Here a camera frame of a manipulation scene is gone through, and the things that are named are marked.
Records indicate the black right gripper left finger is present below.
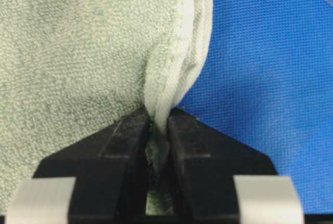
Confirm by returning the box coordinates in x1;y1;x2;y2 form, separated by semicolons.
5;108;151;224

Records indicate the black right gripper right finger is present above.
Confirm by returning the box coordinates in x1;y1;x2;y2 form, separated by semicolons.
166;107;304;224

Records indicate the light green bath towel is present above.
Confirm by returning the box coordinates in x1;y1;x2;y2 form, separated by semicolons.
1;0;213;214

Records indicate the blue table cloth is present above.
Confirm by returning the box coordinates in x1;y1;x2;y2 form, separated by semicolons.
180;0;332;214

